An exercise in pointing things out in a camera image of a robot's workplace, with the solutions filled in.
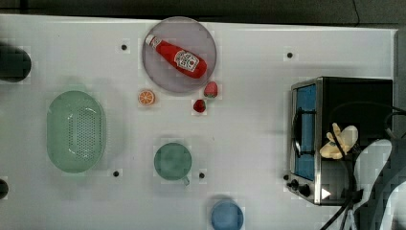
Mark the black pot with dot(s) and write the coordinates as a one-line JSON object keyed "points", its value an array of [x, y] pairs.
{"points": [[15, 63]]}

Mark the red strawberry toy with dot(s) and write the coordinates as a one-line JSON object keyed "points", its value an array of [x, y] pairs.
{"points": [[199, 106]]}

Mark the pink strawberry toy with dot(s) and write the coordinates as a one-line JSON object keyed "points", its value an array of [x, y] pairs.
{"points": [[211, 90]]}

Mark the grey round plate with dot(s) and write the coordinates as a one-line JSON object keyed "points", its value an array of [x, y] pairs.
{"points": [[188, 34]]}

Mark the orange slice toy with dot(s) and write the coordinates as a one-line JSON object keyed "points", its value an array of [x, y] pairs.
{"points": [[146, 97]]}

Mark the silver black toaster oven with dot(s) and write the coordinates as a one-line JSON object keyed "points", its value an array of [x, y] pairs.
{"points": [[332, 120]]}

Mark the blue cup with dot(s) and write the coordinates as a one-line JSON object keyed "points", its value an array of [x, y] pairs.
{"points": [[226, 215]]}

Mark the dark grey cup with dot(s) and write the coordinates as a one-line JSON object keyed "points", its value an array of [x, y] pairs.
{"points": [[4, 188]]}

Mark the red ketchup bottle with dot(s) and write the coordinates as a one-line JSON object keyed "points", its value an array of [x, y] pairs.
{"points": [[184, 61]]}

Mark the peeled toy banana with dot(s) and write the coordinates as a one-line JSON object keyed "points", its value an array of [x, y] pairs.
{"points": [[340, 142]]}

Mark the green perforated colander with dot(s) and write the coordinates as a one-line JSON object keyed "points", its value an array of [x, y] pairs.
{"points": [[76, 132]]}

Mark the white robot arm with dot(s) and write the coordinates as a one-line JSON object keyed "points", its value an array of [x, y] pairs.
{"points": [[379, 170]]}

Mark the green measuring cup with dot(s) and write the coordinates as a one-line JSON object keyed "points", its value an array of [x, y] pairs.
{"points": [[173, 162]]}

